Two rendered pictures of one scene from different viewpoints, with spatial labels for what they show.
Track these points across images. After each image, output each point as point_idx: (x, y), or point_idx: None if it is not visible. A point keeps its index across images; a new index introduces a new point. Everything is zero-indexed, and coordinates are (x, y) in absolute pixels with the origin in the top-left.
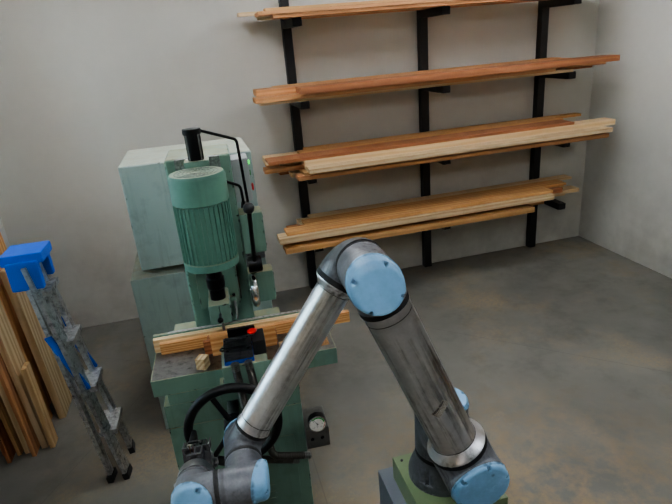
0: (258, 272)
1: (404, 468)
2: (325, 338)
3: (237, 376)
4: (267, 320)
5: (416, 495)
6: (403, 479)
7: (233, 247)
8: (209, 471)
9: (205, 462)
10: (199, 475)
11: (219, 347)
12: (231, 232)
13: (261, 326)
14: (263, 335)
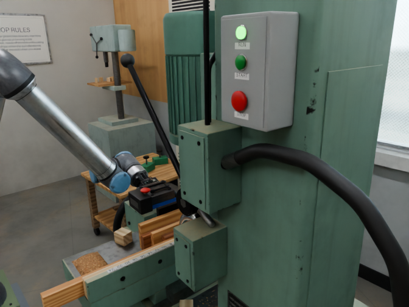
0: (193, 219)
1: (10, 298)
2: (77, 261)
3: None
4: (162, 243)
5: (4, 281)
6: (13, 290)
7: (170, 120)
8: (120, 159)
9: (132, 172)
10: (123, 157)
11: None
12: (169, 100)
13: (153, 219)
14: (132, 194)
